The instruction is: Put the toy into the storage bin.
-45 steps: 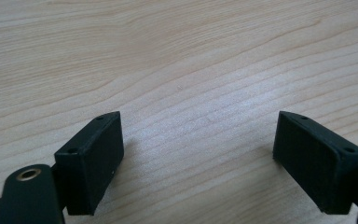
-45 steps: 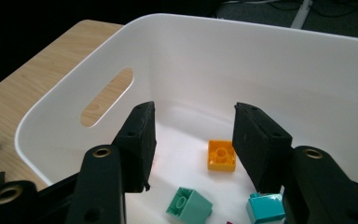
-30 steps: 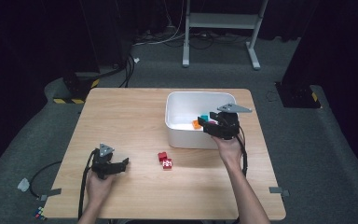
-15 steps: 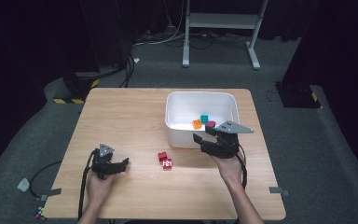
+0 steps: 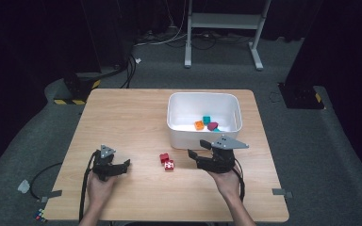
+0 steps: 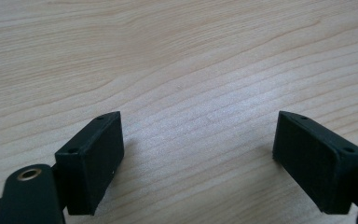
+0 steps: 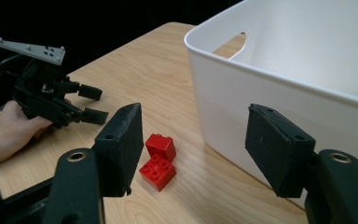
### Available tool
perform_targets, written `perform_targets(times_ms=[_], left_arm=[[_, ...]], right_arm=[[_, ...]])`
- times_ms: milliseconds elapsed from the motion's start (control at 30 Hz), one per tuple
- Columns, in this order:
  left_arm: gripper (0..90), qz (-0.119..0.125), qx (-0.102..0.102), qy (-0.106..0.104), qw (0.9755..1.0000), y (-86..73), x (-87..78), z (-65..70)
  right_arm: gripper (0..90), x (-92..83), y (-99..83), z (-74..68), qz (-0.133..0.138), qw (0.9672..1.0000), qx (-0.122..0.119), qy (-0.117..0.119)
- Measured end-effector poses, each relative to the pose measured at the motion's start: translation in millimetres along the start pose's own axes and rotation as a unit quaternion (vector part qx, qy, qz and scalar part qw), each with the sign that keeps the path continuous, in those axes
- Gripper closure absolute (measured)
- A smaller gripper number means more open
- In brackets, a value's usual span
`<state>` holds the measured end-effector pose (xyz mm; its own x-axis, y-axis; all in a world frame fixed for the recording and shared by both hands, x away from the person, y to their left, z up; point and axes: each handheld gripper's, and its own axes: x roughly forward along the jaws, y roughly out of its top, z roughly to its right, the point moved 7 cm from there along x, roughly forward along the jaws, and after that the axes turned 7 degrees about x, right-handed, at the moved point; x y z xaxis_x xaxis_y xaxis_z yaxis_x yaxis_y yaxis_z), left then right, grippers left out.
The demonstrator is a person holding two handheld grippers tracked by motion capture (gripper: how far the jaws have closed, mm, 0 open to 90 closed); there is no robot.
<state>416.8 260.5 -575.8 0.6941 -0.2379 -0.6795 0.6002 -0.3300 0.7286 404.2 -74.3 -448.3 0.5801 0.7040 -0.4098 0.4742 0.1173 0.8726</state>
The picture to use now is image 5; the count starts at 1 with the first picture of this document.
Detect colourful puzzle cube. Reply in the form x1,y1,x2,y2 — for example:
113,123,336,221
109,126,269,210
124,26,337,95
32,208,49,224

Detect person's left hand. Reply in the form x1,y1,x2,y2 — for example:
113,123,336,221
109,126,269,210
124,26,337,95
86,171,117,205

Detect person's right hand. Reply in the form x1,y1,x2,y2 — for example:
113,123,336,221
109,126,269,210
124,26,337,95
207,165,243,202

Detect white metal stand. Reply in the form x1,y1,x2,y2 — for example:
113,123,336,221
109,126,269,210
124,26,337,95
184,0,272,72

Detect bundle of floor cables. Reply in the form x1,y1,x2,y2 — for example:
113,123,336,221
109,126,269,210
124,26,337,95
133,25,255,51

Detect black yellow striped stand base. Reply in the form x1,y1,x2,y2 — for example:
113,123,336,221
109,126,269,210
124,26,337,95
53,71,102,106

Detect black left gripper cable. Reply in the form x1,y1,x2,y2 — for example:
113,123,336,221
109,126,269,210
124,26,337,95
78,150,97,226

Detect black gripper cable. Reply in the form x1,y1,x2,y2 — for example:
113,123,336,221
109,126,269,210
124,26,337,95
78,150,97,226
232,157,247,202

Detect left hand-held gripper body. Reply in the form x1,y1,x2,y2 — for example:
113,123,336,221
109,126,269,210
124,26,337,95
91,143,126,182

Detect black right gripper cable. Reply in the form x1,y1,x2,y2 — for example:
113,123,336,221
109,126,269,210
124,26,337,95
232,157,247,202

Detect clear plastic wrapper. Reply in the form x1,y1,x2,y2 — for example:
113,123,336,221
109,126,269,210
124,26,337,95
17,178,31,195

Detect black hanging cables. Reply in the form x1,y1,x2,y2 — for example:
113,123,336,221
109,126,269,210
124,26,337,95
119,54,138,90

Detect grey tape strip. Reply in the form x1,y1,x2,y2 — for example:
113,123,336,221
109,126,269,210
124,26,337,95
40,189,63,203
271,187,294,200

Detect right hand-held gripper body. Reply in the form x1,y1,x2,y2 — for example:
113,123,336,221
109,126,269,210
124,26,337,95
197,134,250,174

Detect black floor cable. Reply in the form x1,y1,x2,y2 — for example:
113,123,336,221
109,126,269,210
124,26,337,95
29,161,64,201

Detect white plastic bin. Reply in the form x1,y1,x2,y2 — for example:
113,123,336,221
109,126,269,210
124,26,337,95
166,91,243,152

